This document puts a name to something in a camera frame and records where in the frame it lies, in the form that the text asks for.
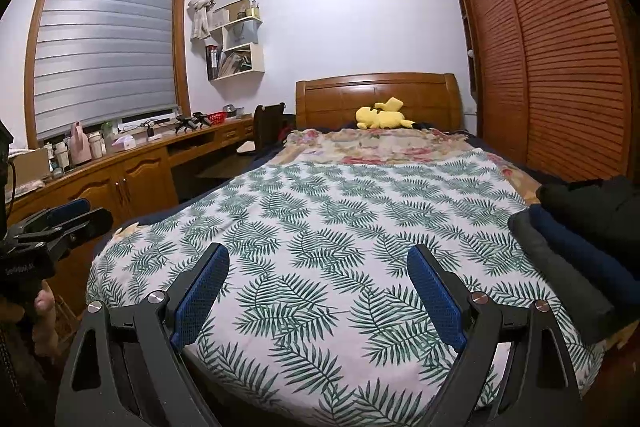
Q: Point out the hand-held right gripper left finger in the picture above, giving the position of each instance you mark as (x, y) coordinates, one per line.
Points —
(200, 297)

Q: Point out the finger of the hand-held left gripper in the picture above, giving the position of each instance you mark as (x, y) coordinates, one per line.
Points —
(87, 224)
(65, 209)

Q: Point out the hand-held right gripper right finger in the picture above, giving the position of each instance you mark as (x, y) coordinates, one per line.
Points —
(437, 302)

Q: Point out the black buttoned coat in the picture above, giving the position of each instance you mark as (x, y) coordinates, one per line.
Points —
(590, 207)

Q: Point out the person's left hand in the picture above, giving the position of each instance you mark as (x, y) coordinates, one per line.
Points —
(45, 322)

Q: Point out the wooden desk cabinet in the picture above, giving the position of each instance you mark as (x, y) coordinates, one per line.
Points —
(100, 192)

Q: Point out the cardboard box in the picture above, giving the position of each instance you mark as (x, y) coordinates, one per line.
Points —
(30, 167)

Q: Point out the pink bottle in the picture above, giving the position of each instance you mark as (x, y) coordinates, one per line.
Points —
(80, 146)

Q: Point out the white bottle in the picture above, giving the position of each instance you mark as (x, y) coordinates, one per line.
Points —
(95, 145)

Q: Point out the pink tissue box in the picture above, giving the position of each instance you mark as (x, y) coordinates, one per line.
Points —
(122, 143)

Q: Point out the folded grey garment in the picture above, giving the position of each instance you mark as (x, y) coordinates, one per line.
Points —
(560, 287)

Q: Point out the leaf print blanket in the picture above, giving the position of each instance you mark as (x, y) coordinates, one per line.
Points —
(325, 227)

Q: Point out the black tools on desk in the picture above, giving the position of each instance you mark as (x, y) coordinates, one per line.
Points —
(190, 123)

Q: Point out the folded navy garment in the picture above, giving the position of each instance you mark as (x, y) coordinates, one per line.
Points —
(590, 257)

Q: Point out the red plastic basket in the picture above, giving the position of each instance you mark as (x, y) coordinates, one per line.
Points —
(216, 118)

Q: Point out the grey window blind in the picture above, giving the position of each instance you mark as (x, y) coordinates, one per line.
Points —
(105, 47)

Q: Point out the floral blanket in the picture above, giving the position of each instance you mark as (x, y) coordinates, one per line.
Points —
(375, 144)

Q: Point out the dark wooden chair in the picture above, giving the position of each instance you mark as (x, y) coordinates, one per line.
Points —
(267, 127)

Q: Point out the metal pot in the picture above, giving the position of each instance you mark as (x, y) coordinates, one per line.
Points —
(232, 110)

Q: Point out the yellow plush toy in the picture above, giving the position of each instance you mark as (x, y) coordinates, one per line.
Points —
(382, 117)

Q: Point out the row of binders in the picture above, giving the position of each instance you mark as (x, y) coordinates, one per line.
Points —
(212, 63)

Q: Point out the wooden bed headboard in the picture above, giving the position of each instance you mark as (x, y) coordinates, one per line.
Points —
(330, 99)

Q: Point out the tied beige curtain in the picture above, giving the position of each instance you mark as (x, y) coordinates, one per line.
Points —
(200, 9)

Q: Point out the grey paper bag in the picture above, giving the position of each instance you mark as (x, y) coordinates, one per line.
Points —
(241, 33)

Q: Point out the wooden louvred wardrobe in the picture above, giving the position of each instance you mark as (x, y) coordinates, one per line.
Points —
(560, 57)

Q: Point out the wooden window frame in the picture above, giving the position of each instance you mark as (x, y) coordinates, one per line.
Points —
(183, 42)

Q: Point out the white wall shelf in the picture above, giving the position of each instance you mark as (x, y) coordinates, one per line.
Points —
(257, 57)

